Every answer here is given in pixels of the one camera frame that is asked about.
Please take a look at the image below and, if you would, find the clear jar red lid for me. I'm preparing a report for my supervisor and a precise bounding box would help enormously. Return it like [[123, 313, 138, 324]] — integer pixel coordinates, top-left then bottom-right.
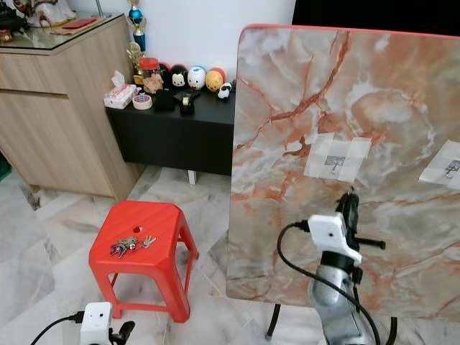
[[139, 57, 163, 94]]

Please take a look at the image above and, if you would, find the white tape roll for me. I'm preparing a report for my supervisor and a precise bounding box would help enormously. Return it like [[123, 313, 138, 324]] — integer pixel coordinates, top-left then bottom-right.
[[132, 93, 153, 111]]

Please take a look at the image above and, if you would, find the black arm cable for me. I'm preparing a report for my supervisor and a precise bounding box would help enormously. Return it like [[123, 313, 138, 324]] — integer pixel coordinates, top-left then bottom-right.
[[31, 311, 86, 345], [277, 221, 383, 345]]

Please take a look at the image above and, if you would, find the red plastic stool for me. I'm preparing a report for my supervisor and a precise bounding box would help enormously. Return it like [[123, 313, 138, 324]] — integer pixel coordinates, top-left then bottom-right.
[[89, 201, 198, 324]]

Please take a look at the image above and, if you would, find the black television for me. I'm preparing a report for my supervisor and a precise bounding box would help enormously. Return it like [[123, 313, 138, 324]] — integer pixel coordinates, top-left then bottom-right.
[[293, 0, 460, 37]]

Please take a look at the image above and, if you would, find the black low cabinet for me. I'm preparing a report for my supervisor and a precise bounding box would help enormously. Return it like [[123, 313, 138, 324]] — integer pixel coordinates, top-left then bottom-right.
[[106, 90, 236, 177]]

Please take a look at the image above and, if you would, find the gold blue trophy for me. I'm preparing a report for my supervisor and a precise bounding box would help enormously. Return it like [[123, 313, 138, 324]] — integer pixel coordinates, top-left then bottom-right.
[[126, 0, 148, 86]]

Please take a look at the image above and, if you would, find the black white mouse plush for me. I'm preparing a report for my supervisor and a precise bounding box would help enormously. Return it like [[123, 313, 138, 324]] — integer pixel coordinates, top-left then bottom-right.
[[167, 65, 189, 89]]

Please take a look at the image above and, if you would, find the orange marble table top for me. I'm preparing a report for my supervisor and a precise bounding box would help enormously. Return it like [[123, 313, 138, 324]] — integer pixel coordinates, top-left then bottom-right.
[[225, 24, 460, 321]]

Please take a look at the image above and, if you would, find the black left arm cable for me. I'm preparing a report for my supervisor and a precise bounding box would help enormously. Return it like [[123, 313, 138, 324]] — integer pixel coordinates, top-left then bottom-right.
[[31, 311, 86, 345]]

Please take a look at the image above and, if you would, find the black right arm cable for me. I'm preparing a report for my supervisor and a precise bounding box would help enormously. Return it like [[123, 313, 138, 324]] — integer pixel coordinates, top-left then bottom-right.
[[277, 221, 383, 345]]

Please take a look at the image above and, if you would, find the silver key bunch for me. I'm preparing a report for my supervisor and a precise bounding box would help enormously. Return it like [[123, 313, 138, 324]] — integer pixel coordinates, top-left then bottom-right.
[[110, 234, 157, 258]]

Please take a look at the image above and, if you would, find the light wood sideboard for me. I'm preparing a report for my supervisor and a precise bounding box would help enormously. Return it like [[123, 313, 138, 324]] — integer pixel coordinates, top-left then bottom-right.
[[0, 14, 144, 202]]

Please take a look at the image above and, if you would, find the dark teapot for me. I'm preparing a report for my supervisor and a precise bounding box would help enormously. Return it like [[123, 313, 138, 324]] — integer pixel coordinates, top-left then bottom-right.
[[0, 7, 29, 40]]

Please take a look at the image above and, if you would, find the yellow bear plush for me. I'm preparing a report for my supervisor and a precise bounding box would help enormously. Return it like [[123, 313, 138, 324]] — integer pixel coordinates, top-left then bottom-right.
[[205, 68, 226, 93]]

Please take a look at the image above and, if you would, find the white ceramic figurine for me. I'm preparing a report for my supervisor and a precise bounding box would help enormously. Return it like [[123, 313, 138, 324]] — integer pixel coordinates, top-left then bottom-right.
[[29, 0, 76, 28]]

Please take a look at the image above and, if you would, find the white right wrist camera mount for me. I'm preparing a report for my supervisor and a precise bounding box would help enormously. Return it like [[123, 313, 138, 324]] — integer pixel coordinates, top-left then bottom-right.
[[308, 214, 362, 265]]

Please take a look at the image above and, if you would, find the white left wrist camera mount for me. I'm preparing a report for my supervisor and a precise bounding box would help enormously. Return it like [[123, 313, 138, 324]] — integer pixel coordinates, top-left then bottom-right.
[[80, 302, 113, 345]]

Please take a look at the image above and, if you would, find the white tape patch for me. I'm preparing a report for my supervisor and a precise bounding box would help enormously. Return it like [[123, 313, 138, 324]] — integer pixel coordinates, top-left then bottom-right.
[[303, 133, 372, 183], [418, 140, 460, 189]]

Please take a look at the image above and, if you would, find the flat red book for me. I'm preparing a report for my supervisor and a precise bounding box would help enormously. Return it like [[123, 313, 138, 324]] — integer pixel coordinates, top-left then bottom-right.
[[63, 18, 98, 31]]

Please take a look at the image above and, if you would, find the white floral tissue box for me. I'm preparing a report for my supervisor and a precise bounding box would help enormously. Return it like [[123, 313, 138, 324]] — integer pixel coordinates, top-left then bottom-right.
[[103, 70, 138, 110]]

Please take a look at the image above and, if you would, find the black tape dispenser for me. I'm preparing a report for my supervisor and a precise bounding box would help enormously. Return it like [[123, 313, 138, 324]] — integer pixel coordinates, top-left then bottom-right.
[[178, 91, 196, 114]]

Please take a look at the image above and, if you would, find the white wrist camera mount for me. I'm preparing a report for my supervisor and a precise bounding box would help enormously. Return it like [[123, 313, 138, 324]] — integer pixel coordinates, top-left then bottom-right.
[[308, 214, 362, 265], [80, 302, 113, 345]]

